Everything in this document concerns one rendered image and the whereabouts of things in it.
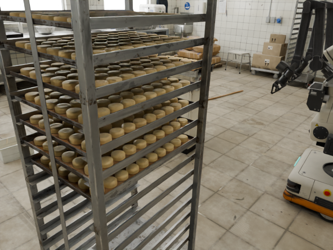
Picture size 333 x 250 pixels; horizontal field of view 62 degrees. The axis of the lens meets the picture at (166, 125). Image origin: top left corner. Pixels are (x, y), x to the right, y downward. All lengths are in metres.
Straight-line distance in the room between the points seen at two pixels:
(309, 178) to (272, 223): 0.43
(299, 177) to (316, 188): 0.13
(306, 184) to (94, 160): 1.82
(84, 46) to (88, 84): 0.09
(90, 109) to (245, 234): 1.63
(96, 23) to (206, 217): 1.73
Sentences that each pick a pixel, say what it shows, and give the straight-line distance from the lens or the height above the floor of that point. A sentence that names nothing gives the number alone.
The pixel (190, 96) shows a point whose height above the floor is 0.65.
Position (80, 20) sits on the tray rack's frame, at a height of 1.42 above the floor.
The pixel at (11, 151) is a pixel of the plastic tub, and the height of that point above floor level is 0.11.
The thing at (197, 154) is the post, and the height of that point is 0.80.
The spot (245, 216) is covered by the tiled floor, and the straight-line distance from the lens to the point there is 2.28.
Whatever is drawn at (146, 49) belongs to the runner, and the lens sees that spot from 0.90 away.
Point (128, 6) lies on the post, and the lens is 1.44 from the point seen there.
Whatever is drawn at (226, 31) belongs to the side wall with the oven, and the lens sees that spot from 7.38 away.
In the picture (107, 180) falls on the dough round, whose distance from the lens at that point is 1.02.
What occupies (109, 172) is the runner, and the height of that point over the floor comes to 0.96.
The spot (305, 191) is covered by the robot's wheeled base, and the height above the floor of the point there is 0.19.
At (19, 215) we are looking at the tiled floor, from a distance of 2.40.
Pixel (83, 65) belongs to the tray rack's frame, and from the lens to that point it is 0.71.
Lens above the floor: 1.47
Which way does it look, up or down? 24 degrees down
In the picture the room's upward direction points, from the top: 2 degrees clockwise
